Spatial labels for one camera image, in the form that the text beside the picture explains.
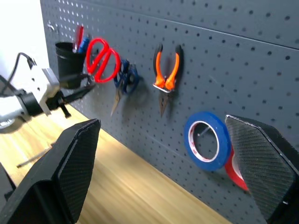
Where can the silver straight peg hook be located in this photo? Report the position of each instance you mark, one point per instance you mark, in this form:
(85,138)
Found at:
(203,131)

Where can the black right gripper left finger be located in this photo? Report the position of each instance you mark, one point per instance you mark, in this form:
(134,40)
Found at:
(65,168)

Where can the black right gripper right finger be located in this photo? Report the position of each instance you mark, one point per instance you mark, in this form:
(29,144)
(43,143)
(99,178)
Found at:
(264,168)

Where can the black cup holder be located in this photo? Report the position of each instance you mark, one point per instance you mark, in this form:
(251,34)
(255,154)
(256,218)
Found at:
(69,65)

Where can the grey perforated pegboard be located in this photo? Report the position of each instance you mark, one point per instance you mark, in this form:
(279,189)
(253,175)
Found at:
(233,58)

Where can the red tape roll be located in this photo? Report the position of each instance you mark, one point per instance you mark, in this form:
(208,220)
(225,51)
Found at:
(234,173)

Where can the orange black needle-nose pliers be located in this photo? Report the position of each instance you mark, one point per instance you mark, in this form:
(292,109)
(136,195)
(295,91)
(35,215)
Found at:
(163,81)

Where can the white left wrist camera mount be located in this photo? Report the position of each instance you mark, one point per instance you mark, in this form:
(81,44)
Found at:
(40,81)

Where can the blue tape roll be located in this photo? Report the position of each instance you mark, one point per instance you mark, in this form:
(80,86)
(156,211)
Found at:
(205,119)

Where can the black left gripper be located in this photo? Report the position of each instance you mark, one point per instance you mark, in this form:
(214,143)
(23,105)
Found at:
(54,101)

